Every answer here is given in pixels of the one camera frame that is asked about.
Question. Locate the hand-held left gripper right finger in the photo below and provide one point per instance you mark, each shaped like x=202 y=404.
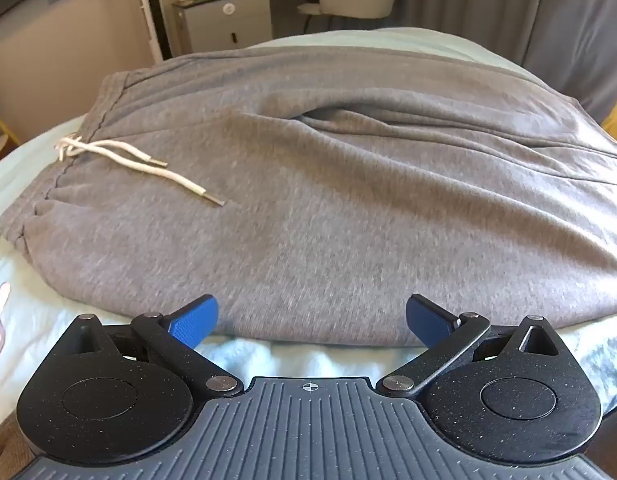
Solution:
x=428 y=317

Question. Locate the grey curtain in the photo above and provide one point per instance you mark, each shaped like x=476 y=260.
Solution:
x=518 y=5

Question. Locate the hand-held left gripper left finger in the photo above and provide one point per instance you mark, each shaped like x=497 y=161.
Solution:
x=196 y=317

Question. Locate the printed light blue bed sheet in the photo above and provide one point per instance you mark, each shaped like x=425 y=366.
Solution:
x=28 y=180

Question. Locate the brown knitted cloth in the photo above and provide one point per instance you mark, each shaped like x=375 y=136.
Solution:
x=8 y=445

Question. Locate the white leaning panel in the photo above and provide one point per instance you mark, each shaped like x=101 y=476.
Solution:
x=151 y=10

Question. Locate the grey pants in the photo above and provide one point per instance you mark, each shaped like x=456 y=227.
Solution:
x=313 y=185

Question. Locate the yellow framed stool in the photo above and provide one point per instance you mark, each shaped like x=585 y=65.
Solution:
x=1 y=132

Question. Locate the grey bedside cabinet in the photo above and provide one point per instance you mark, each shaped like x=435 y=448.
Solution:
x=223 y=22

